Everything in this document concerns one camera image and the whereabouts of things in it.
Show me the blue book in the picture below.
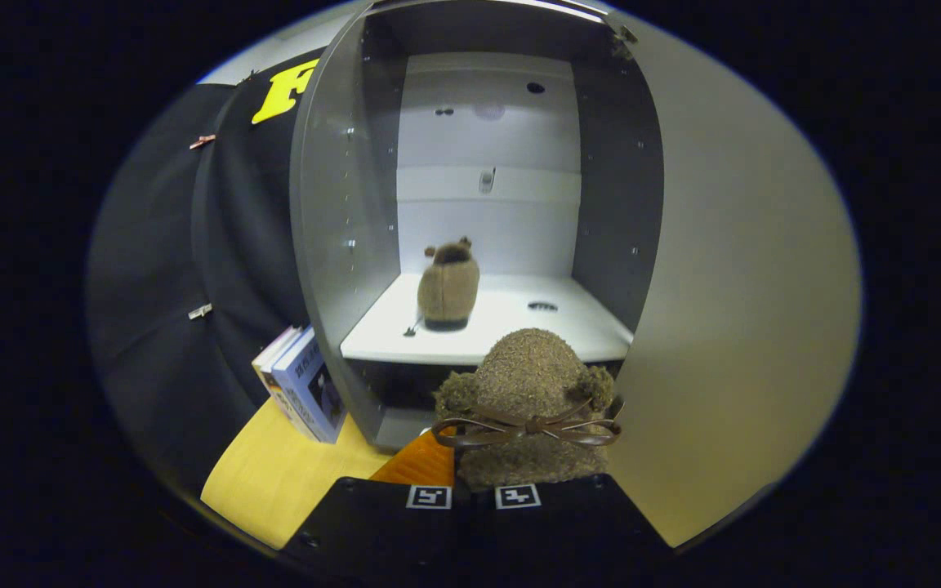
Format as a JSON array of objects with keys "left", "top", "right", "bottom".
[{"left": 272, "top": 328, "right": 349, "bottom": 444}]

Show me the grey shoe cabinet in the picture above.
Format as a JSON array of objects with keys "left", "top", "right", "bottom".
[{"left": 289, "top": 0, "right": 666, "bottom": 452}]

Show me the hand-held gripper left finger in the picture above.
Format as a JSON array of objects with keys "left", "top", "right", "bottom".
[{"left": 279, "top": 429, "right": 471, "bottom": 577}]

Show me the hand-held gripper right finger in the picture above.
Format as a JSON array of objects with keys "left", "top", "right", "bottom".
[{"left": 470, "top": 474, "right": 676, "bottom": 577}]

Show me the brown fluffy shoe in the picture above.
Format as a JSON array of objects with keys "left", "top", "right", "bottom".
[
  {"left": 431, "top": 328, "right": 625, "bottom": 492},
  {"left": 417, "top": 237, "right": 481, "bottom": 332}
]

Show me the black backdrop cloth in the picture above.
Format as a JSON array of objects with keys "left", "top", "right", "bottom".
[{"left": 87, "top": 49, "right": 332, "bottom": 491}]

